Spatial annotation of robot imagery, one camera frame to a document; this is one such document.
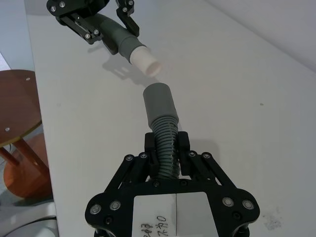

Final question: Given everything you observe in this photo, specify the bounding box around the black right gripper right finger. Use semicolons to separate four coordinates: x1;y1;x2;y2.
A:
177;131;238;190

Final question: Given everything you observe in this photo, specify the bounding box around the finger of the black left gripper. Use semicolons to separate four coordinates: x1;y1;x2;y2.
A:
115;0;140;38
56;13;119;55

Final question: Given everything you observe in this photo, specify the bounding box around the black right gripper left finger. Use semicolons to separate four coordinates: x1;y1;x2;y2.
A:
103;133;159;195

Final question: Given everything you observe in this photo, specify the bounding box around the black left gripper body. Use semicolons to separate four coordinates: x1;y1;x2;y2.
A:
46;0;111;19

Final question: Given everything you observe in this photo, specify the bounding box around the grey pipe with white tip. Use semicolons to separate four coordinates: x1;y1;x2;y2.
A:
90;12;163;77

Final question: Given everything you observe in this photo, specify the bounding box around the grey corrugated hose with cuff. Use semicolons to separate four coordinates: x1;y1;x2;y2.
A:
142;82;182;180

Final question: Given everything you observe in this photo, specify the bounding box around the round brown wooden stool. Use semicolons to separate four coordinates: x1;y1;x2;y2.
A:
0;70;54;201

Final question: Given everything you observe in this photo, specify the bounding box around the white rounded plastic cover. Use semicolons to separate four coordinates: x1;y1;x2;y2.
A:
0;202;60;237

